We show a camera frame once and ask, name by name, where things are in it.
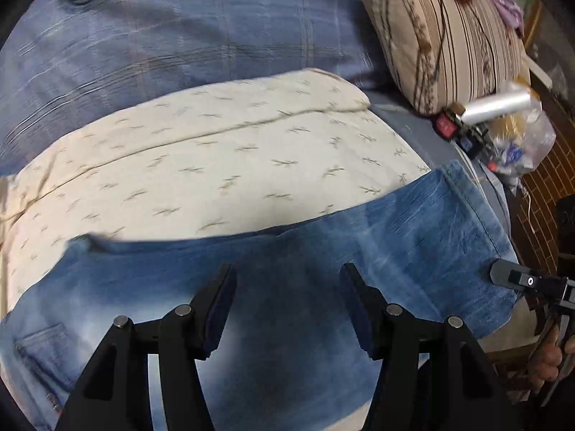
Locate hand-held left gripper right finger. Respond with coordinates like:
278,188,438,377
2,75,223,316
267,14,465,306
340,262,523,431

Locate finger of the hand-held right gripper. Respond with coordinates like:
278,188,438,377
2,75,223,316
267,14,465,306
489,259,575,310

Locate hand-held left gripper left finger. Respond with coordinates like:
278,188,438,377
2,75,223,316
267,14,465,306
54,264,238,431

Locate blue denim pants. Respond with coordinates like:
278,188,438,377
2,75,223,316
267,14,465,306
0,159,523,431

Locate person's right hand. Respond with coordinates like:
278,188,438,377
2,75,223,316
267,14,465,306
533,323,575,392

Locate clear plastic bag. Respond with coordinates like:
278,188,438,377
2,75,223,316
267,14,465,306
482,94,558,186

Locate silver cylinder bottle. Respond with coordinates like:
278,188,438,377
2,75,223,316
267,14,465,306
462,83,533,125

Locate beige striped pillow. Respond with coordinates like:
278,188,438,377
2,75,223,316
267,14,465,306
361,0,533,116

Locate blue bed cover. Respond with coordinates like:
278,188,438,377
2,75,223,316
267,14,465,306
0,0,388,181

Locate thin white cord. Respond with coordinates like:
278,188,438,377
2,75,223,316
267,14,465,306
520,183,538,235

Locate power strip with red switch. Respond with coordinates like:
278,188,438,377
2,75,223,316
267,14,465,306
433,105,491,154

